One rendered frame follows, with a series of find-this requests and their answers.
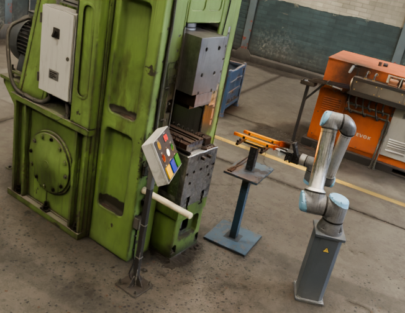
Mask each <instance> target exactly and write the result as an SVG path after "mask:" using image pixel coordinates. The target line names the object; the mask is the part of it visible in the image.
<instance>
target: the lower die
mask: <svg viewBox="0 0 405 313"><path fill-rule="evenodd" d="M170 126H172V127H174V128H176V129H178V130H180V131H182V132H185V133H187V134H190V135H192V136H193V137H196V138H198V139H199V140H198V141H196V139H193V138H191V137H189V136H187V135H185V134H182V133H180V132H178V131H176V130H173V129H171V128H170V129H169V131H170V133H171V134H172V133H174V136H173V134H172V135H171V136H172V139H173V141H175V145H176V146H177V147H178V146H179V142H180V148H182V149H184V150H186V151H188V152H191V151H193V150H196V149H199V148H201V147H202V144H203V138H202V137H199V136H197V135H194V134H192V133H190V132H188V131H186V130H184V129H181V128H179V127H177V126H175V125H172V124H170ZM176 135H178V136H176ZM175 137H176V140H175ZM181 137H183V140H182V138H181ZM180 138H181V140H180Z"/></svg>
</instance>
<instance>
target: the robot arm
mask: <svg viewBox="0 0 405 313"><path fill-rule="evenodd" d="M320 126H322V127H321V134H320V137H319V141H318V145H317V150H316V155H315V158H314V157H311V156H308V155H305V154H299V152H298V146H297V142H294V143H292V147H293V151H292V150H290V149H287V148H286V149H287V151H285V150H282V149H279V148H275V149H276V150H277V151H278V156H279V157H280V156H281V155H285V154H286V156H285V158H284V161H286V162H288V163H294V164H296V165H298V164H299V165H302V166H305V167H307V168H306V172H305V175H304V179H303V182H304V183H305V184H307V185H308V186H307V187H305V189H304V190H302V191H301V193H300V196H299V209H300V211H303V212H307V213H311V214H316V215H321V216H322V218H321V219H320V221H319V222H318V223H317V229H318V230H319V231H320V232H322V233H323V234H325V235H328V236H331V237H339V236H341V235H342V233H343V222H344V219H345V215H346V213H347V210H348V205H349V201H348V199H347V198H346V197H345V196H343V195H341V194H338V193H331V194H329V196H326V195H325V191H324V186H326V187H330V188H331V187H333V186H334V183H335V175H336V172H337V170H338V168H339V166H340V163H341V161H342V158H343V157H344V154H345V151H346V149H347V147H348V145H349V142H350V140H351V138H352V137H354V136H355V134H356V131H357V128H356V125H355V122H354V121H353V119H352V118H351V117H350V116H348V115H346V114H341V113H338V112H332V111H325V112H324V113H323V115H322V118H321V121H320ZM338 130H339V132H340V135H339V137H338V140H337V143H336V144H335V147H334V142H335V138H336V134H337V131H338ZM333 147H334V150H333ZM287 160H288V161H287Z"/></svg>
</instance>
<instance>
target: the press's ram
mask: <svg viewBox="0 0 405 313"><path fill-rule="evenodd" d="M226 40H227V36H224V35H221V34H217V33H214V32H211V31H208V30H204V29H201V28H199V27H196V30H186V32H185V36H184V43H183V50H182V54H181V61H180V68H179V73H178V80H177V84H176V89H177V90H178V91H181V92H184V93H186V94H189V95H191V96H193V95H197V94H202V93H208V92H211V91H216V89H217V84H218V80H219V74H220V70H221V64H222V59H223V55H224V49H225V43H226Z"/></svg>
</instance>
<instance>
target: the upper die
mask: <svg viewBox="0 0 405 313"><path fill-rule="evenodd" d="M211 96H212V91H211V92H208V93H202V94H197V95H193V96H191V95H189V94H186V93H184V92H181V91H178V90H177V89H176V91H175V98H174V100H176V101H179V102H182V103H183V104H186V105H189V106H191V107H199V106H203V105H206V104H210V102H211Z"/></svg>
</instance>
